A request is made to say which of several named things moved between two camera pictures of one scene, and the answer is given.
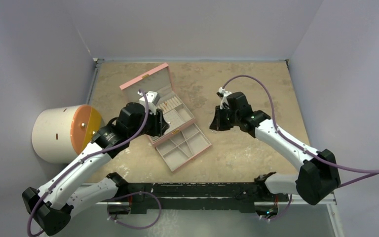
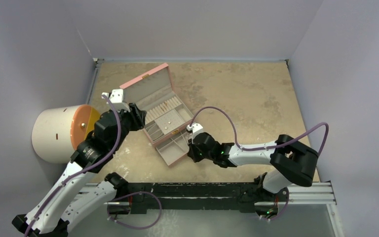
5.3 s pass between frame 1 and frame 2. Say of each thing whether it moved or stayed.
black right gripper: moved
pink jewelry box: stayed
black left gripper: moved
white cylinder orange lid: stayed
